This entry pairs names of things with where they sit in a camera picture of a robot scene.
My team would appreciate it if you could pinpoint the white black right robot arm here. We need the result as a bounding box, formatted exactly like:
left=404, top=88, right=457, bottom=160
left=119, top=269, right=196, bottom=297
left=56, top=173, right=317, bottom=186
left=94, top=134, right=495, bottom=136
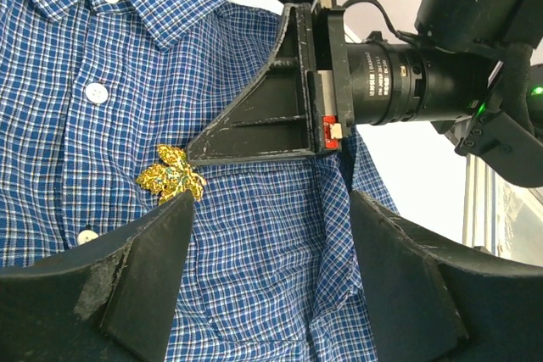
left=187, top=0, right=542, bottom=188

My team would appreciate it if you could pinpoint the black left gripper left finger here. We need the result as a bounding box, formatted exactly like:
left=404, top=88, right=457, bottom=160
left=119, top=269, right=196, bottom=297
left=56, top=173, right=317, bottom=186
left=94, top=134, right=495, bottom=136
left=1, top=192, right=193, bottom=361

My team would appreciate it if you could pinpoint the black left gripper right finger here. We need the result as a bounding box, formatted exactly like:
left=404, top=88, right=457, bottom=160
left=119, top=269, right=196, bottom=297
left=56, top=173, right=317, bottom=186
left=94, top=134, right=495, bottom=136
left=350, top=191, right=542, bottom=361

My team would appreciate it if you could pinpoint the blue checked shirt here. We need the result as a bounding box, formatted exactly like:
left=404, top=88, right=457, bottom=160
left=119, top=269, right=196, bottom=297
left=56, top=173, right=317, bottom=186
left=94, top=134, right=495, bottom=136
left=1, top=0, right=394, bottom=361

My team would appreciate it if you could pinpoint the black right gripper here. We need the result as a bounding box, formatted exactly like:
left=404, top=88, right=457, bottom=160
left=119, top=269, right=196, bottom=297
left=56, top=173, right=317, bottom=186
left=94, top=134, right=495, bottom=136
left=186, top=3, right=479, bottom=165

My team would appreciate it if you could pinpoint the gold leaf brooch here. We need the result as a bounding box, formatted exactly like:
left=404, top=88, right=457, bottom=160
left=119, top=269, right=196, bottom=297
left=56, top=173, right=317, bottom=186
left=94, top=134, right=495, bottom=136
left=136, top=144, right=207, bottom=205

